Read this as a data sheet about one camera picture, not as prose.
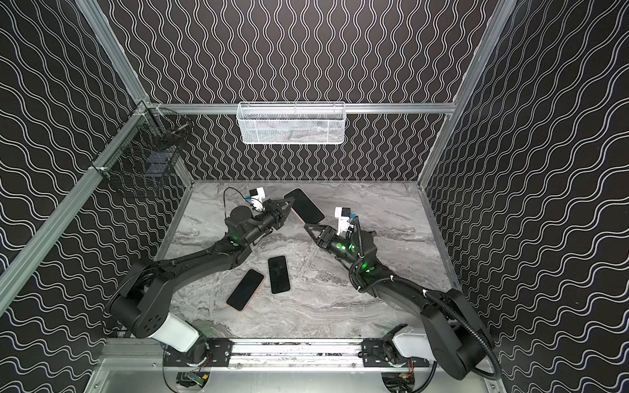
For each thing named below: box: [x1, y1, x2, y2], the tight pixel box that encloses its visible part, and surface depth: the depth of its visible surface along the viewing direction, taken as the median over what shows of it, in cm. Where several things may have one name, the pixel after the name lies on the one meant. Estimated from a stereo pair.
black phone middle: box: [267, 255, 291, 294], surface depth 91 cm
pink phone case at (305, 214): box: [289, 203, 316, 226], surface depth 79 cm
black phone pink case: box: [226, 268, 265, 312], surface depth 89 cm
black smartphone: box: [283, 188, 326, 225], surface depth 80 cm
